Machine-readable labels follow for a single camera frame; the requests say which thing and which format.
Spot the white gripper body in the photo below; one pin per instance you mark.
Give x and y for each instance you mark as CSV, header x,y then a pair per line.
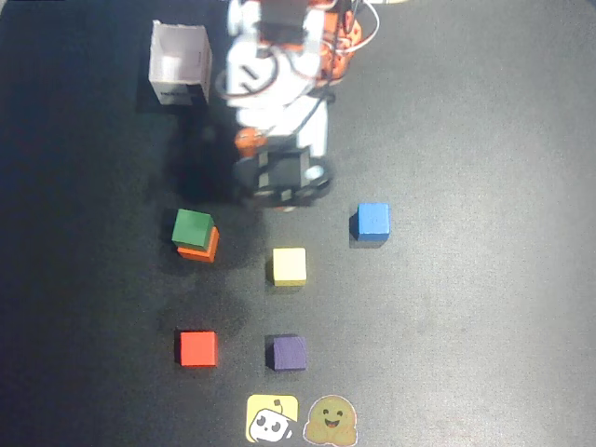
x,y
282,175

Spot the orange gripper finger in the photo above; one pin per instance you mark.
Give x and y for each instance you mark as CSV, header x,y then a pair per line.
x,y
249,142

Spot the green wooden cube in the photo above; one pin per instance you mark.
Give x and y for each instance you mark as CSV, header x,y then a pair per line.
x,y
192,227

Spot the orange wooden cube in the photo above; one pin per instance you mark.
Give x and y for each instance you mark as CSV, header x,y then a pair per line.
x,y
207,251

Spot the yellow wooden cube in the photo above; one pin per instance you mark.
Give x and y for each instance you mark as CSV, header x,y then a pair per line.
x,y
288,265

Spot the blue wooden cube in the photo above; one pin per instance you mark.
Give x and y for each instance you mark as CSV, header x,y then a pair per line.
x,y
372,221

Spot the red wooden cube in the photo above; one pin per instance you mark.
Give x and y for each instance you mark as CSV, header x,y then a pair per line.
x,y
198,348

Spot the purple wooden cube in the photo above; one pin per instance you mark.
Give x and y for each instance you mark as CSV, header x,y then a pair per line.
x,y
288,353

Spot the white open cardboard box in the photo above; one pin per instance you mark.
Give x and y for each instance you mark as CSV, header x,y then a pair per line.
x,y
179,65

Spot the black felt mat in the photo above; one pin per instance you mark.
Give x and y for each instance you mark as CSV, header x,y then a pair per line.
x,y
465,279

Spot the yellow robot face sticker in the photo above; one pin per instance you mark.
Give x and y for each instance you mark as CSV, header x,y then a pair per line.
x,y
272,418

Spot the smiling hugging face sticker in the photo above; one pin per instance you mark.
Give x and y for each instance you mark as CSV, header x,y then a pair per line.
x,y
330,419

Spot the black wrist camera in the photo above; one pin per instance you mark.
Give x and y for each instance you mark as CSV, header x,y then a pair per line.
x,y
284,179

